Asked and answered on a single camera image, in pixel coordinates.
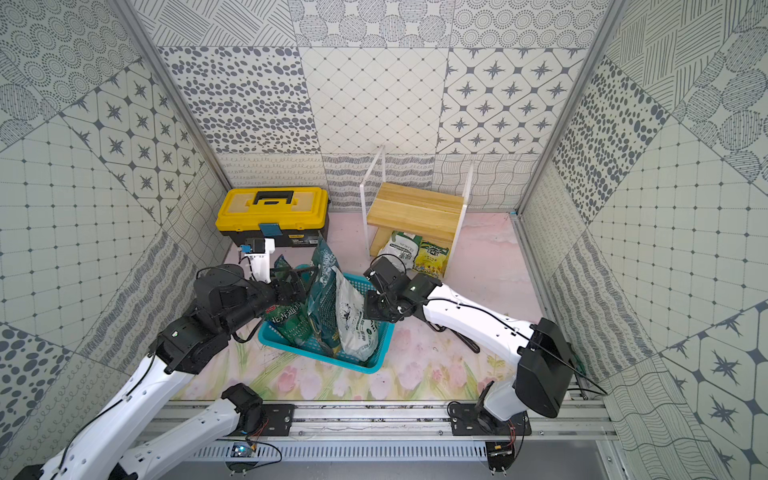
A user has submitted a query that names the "teal plastic basket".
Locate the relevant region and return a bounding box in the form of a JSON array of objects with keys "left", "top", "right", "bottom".
[{"left": 258, "top": 274, "right": 394, "bottom": 374}]

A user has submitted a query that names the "colourful green fertilizer bag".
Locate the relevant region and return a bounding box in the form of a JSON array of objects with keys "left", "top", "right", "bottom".
[{"left": 265, "top": 255, "right": 317, "bottom": 347}]

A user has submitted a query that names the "clear white fertilizer bag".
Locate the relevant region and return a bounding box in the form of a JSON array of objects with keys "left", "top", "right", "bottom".
[{"left": 333, "top": 267, "right": 379, "bottom": 362}]

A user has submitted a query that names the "white green small fertilizer bag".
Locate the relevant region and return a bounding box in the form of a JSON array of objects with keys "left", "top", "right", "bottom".
[{"left": 378, "top": 231, "right": 422, "bottom": 270}]

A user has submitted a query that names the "tall dark green fertilizer bag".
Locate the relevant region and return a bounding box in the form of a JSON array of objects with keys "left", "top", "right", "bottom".
[{"left": 307, "top": 238, "right": 341, "bottom": 358}]

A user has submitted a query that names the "yellow small fertilizer bag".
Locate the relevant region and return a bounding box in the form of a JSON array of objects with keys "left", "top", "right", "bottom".
[{"left": 413, "top": 240, "right": 450, "bottom": 278}]

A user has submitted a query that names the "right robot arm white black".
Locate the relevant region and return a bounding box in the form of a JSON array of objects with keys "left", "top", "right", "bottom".
[{"left": 364, "top": 256, "right": 577, "bottom": 422}]

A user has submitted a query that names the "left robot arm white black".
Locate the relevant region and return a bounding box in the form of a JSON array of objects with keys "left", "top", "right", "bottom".
[{"left": 16, "top": 264, "right": 317, "bottom": 479}]

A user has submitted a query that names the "yellow black toolbox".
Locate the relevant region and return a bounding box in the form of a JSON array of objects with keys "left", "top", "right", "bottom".
[{"left": 215, "top": 187, "right": 330, "bottom": 247}]

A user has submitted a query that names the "black slotted scoop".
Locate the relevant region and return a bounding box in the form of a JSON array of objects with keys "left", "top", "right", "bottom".
[{"left": 450, "top": 329, "right": 481, "bottom": 354}]

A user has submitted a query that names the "left controller board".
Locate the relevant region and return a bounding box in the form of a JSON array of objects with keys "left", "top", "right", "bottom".
[{"left": 225, "top": 442, "right": 259, "bottom": 475}]

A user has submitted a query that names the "controller board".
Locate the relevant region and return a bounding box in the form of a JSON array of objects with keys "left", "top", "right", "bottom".
[
  {"left": 225, "top": 442, "right": 259, "bottom": 475},
  {"left": 485, "top": 442, "right": 517, "bottom": 476}
]

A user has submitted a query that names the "right controller board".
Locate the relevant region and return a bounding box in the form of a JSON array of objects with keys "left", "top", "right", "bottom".
[{"left": 485, "top": 442, "right": 517, "bottom": 476}]

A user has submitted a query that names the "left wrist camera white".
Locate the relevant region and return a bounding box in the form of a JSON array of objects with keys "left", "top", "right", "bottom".
[{"left": 240, "top": 238, "right": 275, "bottom": 283}]

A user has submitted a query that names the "wooden white frame shelf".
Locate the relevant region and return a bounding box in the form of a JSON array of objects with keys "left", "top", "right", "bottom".
[{"left": 359, "top": 146, "right": 475, "bottom": 256}]

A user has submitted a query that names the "aluminium mounting rail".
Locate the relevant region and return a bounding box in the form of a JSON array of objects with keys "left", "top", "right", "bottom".
[{"left": 137, "top": 400, "right": 619, "bottom": 443}]

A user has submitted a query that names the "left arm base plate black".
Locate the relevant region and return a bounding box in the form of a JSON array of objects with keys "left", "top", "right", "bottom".
[{"left": 236, "top": 403, "right": 296, "bottom": 438}]

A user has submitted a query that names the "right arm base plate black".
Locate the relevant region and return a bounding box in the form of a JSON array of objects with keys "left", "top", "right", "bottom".
[{"left": 446, "top": 401, "right": 532, "bottom": 437}]

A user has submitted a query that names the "grey slotted cable duct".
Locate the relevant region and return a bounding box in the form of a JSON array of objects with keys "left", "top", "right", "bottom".
[{"left": 189, "top": 440, "right": 486, "bottom": 462}]

